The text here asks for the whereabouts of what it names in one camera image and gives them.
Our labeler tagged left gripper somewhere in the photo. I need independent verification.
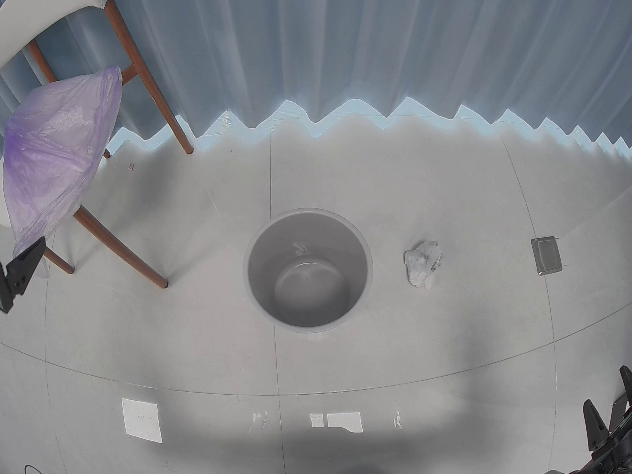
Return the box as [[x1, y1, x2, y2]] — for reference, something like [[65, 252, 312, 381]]
[[0, 236, 46, 315]]

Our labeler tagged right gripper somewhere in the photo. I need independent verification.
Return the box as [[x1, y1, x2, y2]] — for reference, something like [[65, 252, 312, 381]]
[[568, 365, 632, 474]]

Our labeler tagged purple plastic bag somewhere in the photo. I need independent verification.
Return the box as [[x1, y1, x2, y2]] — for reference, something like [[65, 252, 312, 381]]
[[2, 65, 123, 277]]

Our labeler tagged white trash bin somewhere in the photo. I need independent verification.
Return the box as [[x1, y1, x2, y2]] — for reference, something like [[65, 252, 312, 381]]
[[243, 208, 372, 334]]

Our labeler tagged white chair with wooden legs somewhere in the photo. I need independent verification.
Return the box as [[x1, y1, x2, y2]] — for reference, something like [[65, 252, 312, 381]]
[[0, 0, 194, 289]]

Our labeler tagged pale blue curtain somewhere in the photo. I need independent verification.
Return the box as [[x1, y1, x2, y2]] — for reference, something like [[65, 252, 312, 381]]
[[0, 0, 632, 159]]

